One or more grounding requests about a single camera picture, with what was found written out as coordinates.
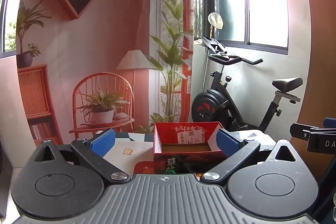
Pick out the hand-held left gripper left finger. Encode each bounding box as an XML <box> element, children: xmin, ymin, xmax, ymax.
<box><xmin>34</xmin><ymin>128</ymin><xmax>132</xmax><ymax>185</ymax></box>

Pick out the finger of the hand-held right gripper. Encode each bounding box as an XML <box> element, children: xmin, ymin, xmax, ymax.
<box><xmin>323</xmin><ymin>117</ymin><xmax>336</xmax><ymax>130</ymax></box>
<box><xmin>290</xmin><ymin>123</ymin><xmax>313</xmax><ymax>140</ymax></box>

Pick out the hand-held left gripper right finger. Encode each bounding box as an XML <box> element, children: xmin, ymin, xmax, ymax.
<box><xmin>200</xmin><ymin>129</ymin><xmax>298</xmax><ymax>185</ymax></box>

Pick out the red cardboard box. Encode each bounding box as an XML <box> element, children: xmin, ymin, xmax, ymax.
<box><xmin>153</xmin><ymin>122</ymin><xmax>229</xmax><ymax>175</ymax></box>

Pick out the black exercise bike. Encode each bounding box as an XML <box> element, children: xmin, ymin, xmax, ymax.
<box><xmin>191</xmin><ymin>52</ymin><xmax>303</xmax><ymax>132</ymax></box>

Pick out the brown wooden board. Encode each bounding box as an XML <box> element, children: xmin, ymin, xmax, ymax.
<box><xmin>278</xmin><ymin>0</ymin><xmax>336</xmax><ymax>182</ymax></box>

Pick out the white plastic bag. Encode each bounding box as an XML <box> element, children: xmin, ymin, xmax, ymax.
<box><xmin>208</xmin><ymin>12</ymin><xmax>224</xmax><ymax>29</ymax></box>

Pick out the printed wall backdrop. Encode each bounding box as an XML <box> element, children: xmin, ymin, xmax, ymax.
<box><xmin>16</xmin><ymin>0</ymin><xmax>195</xmax><ymax>146</ymax></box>

